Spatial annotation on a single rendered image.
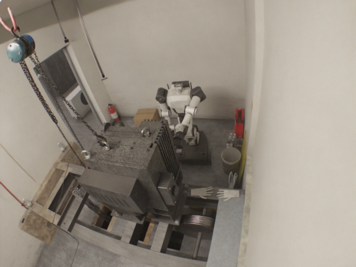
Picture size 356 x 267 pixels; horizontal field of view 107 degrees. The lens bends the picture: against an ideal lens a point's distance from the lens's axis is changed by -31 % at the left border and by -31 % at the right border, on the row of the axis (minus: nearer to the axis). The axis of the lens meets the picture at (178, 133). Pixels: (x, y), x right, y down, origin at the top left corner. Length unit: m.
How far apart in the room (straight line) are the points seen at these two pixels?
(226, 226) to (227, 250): 0.24
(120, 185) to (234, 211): 1.14
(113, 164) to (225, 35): 2.41
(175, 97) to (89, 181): 1.24
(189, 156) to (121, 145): 1.78
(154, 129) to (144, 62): 2.30
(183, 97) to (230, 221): 1.34
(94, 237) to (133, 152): 1.26
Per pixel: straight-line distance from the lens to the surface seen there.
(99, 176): 1.37
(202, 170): 2.97
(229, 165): 2.68
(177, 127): 1.73
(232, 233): 1.85
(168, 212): 1.71
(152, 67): 3.45
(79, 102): 5.23
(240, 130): 3.26
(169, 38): 3.15
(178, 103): 2.08
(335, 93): 0.43
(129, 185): 1.22
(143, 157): 1.15
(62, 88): 7.80
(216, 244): 1.82
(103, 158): 1.27
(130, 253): 1.97
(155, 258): 1.88
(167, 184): 1.26
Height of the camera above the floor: 2.44
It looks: 43 degrees down
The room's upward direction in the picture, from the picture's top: 14 degrees counter-clockwise
